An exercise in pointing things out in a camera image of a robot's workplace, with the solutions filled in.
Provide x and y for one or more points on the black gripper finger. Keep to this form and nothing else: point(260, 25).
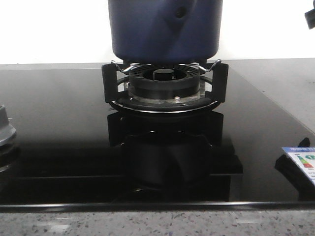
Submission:
point(310, 18)

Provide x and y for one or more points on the dark blue cooking pot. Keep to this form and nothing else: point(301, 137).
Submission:
point(165, 31)

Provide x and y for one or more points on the black pot support grate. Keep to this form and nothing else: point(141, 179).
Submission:
point(116, 83)

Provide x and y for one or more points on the energy rating label sticker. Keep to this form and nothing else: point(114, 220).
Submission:
point(304, 158)

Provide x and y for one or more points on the black burner head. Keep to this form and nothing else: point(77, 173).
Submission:
point(156, 84)

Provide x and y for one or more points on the black glass gas stove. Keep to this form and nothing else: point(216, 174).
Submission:
point(73, 152)

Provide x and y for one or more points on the grey stove control knob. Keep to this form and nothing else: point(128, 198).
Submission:
point(7, 132)

